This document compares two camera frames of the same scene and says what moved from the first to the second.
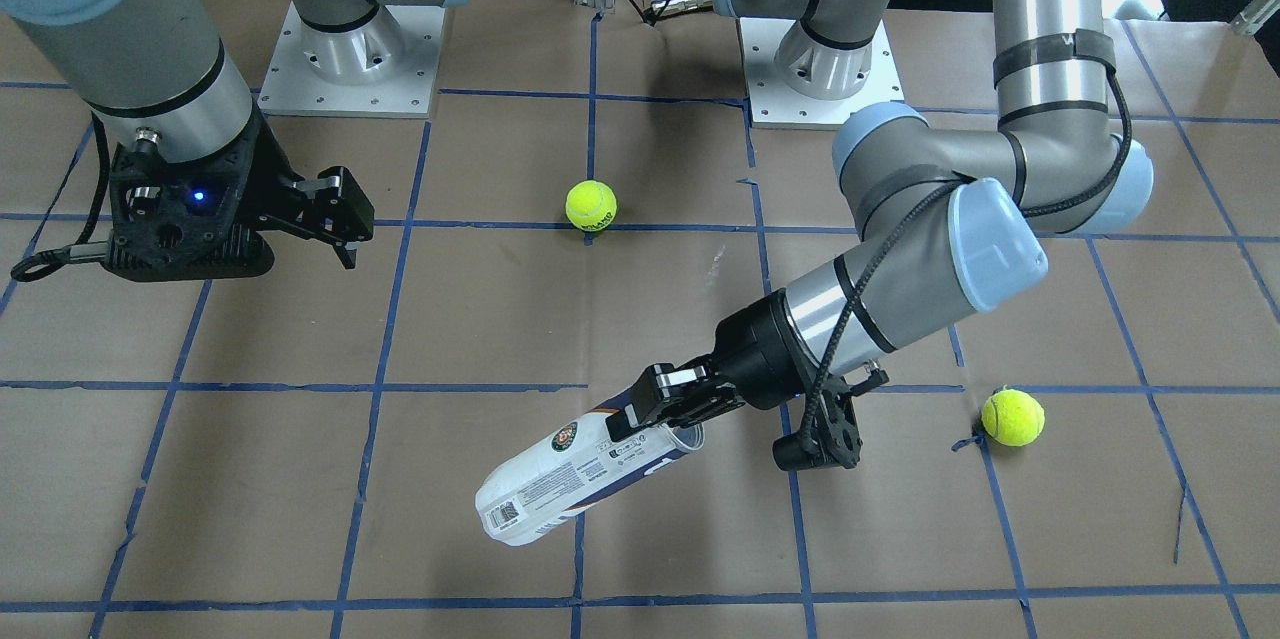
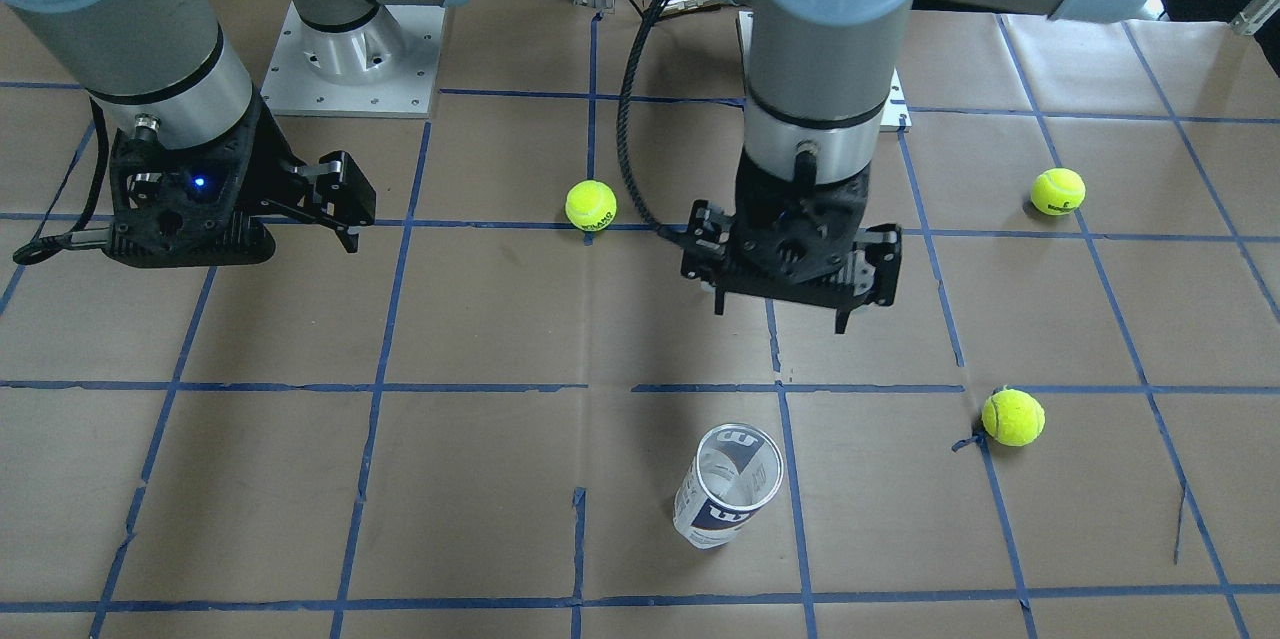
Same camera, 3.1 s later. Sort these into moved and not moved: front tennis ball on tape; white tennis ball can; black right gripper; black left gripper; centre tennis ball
Moved: black left gripper; white tennis ball can
Not moved: black right gripper; front tennis ball on tape; centre tennis ball
